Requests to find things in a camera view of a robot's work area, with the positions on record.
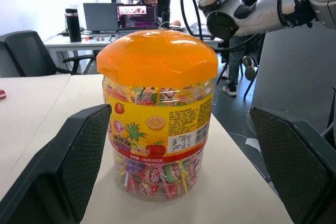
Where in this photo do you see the black cylindrical cup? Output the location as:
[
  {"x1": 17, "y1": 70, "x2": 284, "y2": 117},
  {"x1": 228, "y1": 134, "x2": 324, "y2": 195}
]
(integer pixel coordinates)
[{"x1": 161, "y1": 11, "x2": 171, "y2": 29}]

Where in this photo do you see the laptop with lit screen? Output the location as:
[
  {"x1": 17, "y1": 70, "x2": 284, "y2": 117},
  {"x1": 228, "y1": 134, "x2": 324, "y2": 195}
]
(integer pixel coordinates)
[{"x1": 116, "y1": 4, "x2": 160, "y2": 31}]

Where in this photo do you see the black office chair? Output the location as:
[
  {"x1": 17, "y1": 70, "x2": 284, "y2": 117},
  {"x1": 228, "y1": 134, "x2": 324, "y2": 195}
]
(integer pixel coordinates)
[{"x1": 0, "y1": 30, "x2": 95, "y2": 78}]

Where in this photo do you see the black thermos bottle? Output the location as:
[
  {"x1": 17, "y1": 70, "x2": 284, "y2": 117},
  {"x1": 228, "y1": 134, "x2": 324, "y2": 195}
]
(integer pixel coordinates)
[{"x1": 65, "y1": 8, "x2": 82, "y2": 43}]

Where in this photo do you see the person in jeans and sneakers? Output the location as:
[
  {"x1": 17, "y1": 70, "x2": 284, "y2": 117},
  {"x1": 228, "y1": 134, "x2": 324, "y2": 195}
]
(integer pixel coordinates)
[{"x1": 220, "y1": 0, "x2": 279, "y2": 97}]

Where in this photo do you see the dark grey laptop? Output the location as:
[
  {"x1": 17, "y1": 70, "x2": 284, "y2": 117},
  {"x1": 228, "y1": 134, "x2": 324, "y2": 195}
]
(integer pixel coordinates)
[{"x1": 82, "y1": 2, "x2": 124, "y2": 34}]

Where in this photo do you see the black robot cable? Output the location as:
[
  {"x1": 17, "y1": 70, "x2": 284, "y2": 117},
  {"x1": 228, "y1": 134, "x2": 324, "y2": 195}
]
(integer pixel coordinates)
[{"x1": 180, "y1": 0, "x2": 266, "y2": 51}]

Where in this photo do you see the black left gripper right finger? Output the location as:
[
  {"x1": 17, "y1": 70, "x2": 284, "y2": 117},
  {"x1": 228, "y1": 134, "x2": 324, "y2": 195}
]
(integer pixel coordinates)
[{"x1": 249, "y1": 106, "x2": 336, "y2": 224}]

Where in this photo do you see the clear plastic lollipop jar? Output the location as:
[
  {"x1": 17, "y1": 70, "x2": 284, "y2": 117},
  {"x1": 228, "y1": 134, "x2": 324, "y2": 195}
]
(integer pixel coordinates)
[{"x1": 101, "y1": 74, "x2": 216, "y2": 202}]

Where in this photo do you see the orange plastic jar lid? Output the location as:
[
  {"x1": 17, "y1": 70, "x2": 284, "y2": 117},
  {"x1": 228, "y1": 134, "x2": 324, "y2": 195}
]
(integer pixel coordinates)
[{"x1": 96, "y1": 28, "x2": 218, "y2": 88}]

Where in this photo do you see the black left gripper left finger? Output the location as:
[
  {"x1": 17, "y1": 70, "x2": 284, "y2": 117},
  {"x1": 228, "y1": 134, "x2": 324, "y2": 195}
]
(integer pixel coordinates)
[{"x1": 0, "y1": 103, "x2": 113, "y2": 224}]

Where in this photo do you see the white office desk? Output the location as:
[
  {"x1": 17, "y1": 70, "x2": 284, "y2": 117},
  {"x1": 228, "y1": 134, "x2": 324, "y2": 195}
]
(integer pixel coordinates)
[{"x1": 43, "y1": 26, "x2": 224, "y2": 74}]

